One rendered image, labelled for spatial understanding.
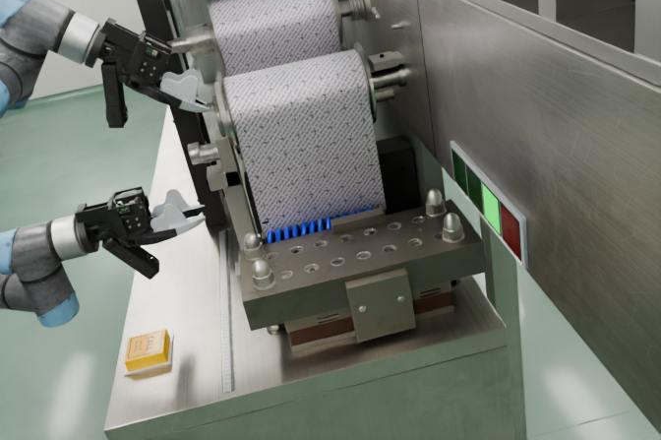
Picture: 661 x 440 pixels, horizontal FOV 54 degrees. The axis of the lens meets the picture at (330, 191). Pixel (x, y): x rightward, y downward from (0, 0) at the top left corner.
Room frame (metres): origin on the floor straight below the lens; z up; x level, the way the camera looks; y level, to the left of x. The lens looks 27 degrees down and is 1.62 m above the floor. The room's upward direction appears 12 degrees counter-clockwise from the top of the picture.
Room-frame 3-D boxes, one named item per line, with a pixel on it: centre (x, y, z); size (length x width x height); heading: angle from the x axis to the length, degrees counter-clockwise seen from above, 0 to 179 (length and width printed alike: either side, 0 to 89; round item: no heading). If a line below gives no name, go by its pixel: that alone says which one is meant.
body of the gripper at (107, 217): (1.04, 0.38, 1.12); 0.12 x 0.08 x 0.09; 94
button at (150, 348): (0.94, 0.37, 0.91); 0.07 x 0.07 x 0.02; 4
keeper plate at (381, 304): (0.86, -0.04, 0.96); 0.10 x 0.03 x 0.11; 94
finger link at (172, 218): (1.02, 0.27, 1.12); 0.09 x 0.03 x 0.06; 85
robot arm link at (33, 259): (1.03, 0.54, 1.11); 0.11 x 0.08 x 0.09; 94
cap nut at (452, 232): (0.92, -0.19, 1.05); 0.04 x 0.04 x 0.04
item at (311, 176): (1.06, 0.02, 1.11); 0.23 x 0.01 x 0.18; 94
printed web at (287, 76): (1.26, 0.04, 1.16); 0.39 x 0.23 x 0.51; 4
